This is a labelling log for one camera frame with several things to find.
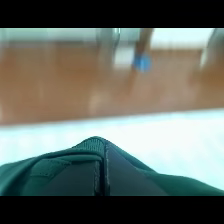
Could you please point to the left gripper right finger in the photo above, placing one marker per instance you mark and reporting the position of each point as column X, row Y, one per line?
column 128, row 178

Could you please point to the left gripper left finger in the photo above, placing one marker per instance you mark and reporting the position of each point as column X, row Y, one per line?
column 76, row 180

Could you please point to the dark green shirt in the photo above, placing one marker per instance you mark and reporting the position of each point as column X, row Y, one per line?
column 20, row 176

